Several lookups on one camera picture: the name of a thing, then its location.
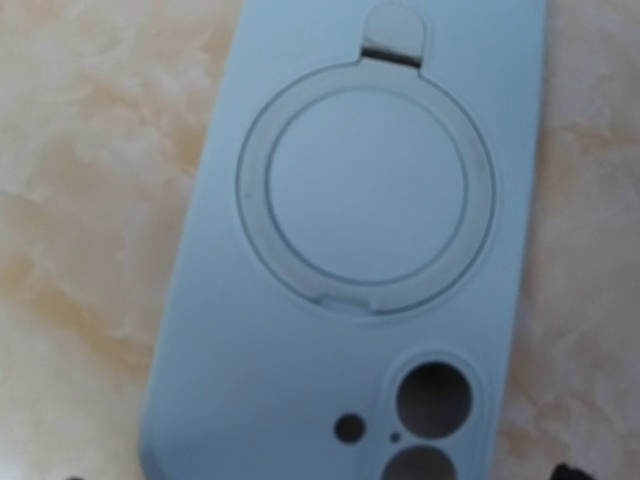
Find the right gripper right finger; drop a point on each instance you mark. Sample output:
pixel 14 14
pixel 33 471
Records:
pixel 570 468

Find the light blue phone case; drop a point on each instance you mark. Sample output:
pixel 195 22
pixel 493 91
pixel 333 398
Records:
pixel 344 296

